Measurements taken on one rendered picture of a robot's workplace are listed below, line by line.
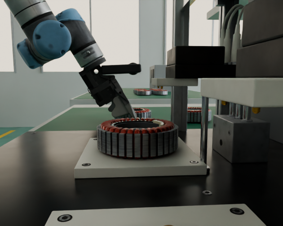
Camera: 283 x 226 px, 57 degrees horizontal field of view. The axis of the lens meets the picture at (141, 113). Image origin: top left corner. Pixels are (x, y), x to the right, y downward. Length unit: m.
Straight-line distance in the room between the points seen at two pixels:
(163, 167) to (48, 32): 0.39
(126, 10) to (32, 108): 2.44
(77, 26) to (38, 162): 0.46
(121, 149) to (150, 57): 4.58
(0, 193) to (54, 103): 4.73
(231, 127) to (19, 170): 0.27
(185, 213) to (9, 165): 0.25
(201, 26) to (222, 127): 4.78
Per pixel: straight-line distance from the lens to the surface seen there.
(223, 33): 0.42
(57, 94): 4.98
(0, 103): 5.31
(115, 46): 4.86
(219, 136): 0.40
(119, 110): 0.72
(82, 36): 0.74
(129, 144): 0.31
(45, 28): 0.58
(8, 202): 0.28
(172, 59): 0.35
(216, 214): 0.21
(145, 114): 0.75
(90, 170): 0.30
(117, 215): 0.20
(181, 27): 0.56
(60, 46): 0.58
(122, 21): 4.93
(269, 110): 0.54
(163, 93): 2.02
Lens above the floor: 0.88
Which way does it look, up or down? 8 degrees down
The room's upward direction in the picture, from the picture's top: straight up
